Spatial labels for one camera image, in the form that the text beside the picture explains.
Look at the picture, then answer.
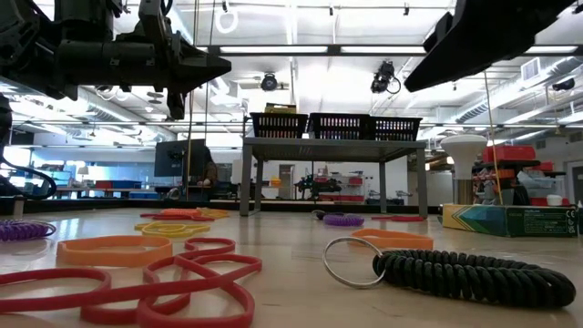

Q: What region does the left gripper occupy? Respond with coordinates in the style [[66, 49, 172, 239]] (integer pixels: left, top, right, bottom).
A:
[[107, 37, 233, 121]]

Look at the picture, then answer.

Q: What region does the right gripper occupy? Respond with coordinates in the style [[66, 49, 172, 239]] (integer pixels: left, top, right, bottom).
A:
[[404, 0, 578, 94]]

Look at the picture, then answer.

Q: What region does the yellow green crayon box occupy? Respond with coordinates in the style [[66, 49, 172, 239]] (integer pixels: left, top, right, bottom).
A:
[[263, 102, 298, 115], [441, 202, 580, 239]]

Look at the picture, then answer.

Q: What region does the black plastic basket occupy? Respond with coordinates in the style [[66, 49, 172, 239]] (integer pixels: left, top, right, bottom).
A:
[[308, 112, 371, 140], [367, 116, 423, 142], [249, 112, 310, 139]]

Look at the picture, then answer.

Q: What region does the orange rubber band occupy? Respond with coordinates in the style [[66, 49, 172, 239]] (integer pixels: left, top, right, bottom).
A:
[[56, 234, 174, 269], [195, 207, 231, 220], [348, 227, 435, 251]]

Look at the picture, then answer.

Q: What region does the purple coil wristband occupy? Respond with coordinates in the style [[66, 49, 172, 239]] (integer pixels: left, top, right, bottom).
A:
[[0, 219, 57, 242], [322, 213, 366, 228]]

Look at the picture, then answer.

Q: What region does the black coil wristband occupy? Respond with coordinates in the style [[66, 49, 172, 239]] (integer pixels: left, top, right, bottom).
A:
[[322, 236, 578, 310], [312, 209, 347, 220]]

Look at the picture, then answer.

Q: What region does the long red rubber band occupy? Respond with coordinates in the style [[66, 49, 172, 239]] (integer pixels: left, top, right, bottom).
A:
[[138, 211, 216, 223]]

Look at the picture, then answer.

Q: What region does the yellow rubber band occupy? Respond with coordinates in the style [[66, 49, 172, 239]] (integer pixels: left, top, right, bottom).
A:
[[134, 220, 212, 239]]

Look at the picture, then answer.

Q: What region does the black rig-mounted device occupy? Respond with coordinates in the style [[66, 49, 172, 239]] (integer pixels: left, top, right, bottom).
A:
[[369, 60, 403, 96]]

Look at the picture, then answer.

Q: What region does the black computer monitor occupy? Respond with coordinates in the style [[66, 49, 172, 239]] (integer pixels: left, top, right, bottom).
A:
[[153, 138, 207, 179]]

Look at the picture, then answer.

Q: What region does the person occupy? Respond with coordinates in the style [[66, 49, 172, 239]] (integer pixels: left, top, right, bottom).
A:
[[193, 145, 219, 201]]

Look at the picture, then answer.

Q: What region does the orange coil wristband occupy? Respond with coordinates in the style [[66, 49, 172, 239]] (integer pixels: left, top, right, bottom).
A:
[[159, 208, 203, 220]]

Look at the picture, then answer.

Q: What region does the grey metal table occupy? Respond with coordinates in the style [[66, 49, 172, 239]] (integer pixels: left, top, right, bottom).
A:
[[240, 137, 429, 219]]

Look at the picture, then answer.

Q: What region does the small black background robot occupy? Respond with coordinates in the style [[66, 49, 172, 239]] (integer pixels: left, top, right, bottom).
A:
[[294, 174, 343, 200]]

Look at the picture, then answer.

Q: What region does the thin dark hanging cable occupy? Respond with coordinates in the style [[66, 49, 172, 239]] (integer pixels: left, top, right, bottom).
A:
[[203, 81, 211, 140]]

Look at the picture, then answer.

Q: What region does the olive hanging cable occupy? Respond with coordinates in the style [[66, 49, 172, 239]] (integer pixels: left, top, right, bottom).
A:
[[184, 88, 197, 201]]

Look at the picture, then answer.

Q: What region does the white hanging ring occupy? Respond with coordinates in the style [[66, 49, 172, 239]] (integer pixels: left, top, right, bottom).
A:
[[213, 8, 240, 36]]

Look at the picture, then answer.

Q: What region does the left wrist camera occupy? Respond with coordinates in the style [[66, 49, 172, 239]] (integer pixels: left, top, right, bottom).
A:
[[136, 0, 186, 46]]

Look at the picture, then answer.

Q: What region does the black round overhead camera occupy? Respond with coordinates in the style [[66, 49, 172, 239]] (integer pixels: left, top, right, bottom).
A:
[[259, 71, 280, 93]]

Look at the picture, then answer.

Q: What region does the yellow hanging cable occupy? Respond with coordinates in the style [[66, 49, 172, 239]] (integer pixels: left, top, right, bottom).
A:
[[482, 70, 505, 206]]

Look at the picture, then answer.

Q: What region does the black looped cable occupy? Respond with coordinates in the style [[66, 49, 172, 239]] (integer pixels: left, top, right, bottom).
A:
[[0, 154, 58, 201]]

